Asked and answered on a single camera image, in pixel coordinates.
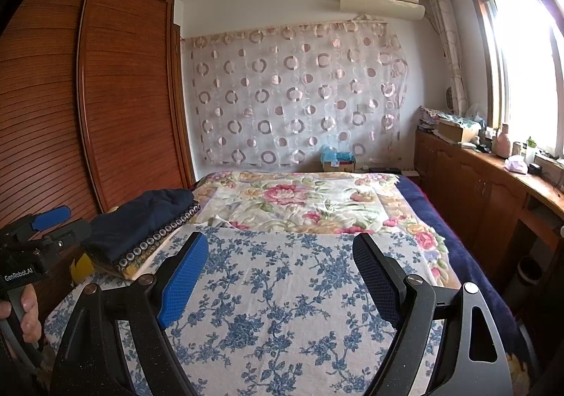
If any person's left hand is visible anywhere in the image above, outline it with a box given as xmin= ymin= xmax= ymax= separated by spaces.
xmin=0 ymin=284 xmax=43 ymax=346

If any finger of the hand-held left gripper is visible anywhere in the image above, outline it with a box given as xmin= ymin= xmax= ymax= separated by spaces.
xmin=53 ymin=220 xmax=92 ymax=252
xmin=29 ymin=207 xmax=72 ymax=233

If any small cardboard box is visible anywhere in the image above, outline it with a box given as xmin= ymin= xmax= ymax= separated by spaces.
xmin=323 ymin=158 xmax=358 ymax=173

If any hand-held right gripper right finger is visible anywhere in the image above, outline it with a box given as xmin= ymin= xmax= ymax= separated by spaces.
xmin=352 ymin=232 xmax=515 ymax=396

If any patterned window drape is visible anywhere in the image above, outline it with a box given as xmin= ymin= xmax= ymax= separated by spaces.
xmin=425 ymin=0 xmax=468 ymax=115

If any sheer circle-patterned curtain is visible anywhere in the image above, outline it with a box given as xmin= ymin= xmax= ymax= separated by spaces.
xmin=182 ymin=19 xmax=411 ymax=168

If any pink bottle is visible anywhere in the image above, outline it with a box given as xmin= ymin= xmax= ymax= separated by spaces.
xmin=491 ymin=123 xmax=512 ymax=157

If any long wooden cabinet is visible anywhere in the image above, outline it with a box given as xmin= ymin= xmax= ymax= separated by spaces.
xmin=413 ymin=129 xmax=564 ymax=292

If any wooden slatted wardrobe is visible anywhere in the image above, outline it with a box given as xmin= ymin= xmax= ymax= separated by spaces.
xmin=0 ymin=0 xmax=197 ymax=305

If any dark ring-patterned folded cloth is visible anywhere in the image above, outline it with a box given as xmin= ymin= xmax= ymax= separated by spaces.
xmin=103 ymin=199 xmax=202 ymax=281

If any dark waste bin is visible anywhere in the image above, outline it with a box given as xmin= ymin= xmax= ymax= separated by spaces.
xmin=516 ymin=255 xmax=544 ymax=292

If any window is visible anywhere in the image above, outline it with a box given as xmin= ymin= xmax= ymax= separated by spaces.
xmin=466 ymin=0 xmax=564 ymax=159

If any dark blue blanket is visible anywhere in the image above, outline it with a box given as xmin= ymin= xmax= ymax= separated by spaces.
xmin=398 ymin=173 xmax=537 ymax=362

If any pink crumpled cloth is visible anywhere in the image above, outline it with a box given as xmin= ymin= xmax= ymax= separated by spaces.
xmin=504 ymin=155 xmax=529 ymax=175

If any floral blanket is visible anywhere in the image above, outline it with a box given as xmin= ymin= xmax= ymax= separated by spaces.
xmin=191 ymin=170 xmax=451 ymax=292

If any clear plastic bag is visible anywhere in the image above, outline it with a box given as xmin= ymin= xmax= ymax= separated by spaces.
xmin=464 ymin=102 xmax=486 ymax=124

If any stack of papers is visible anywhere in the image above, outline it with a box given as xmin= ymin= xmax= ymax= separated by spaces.
xmin=416 ymin=107 xmax=442 ymax=133

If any flat cardboard box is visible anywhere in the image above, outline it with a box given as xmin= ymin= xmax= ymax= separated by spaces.
xmin=436 ymin=118 xmax=477 ymax=144

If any blue plastic bag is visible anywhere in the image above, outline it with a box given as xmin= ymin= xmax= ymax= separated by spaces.
xmin=319 ymin=144 xmax=356 ymax=163

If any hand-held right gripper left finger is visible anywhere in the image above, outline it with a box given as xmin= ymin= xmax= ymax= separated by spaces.
xmin=48 ymin=231 xmax=210 ymax=396

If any navy printed T-shirt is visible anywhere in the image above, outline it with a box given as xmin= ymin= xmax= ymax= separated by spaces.
xmin=83 ymin=188 xmax=195 ymax=267

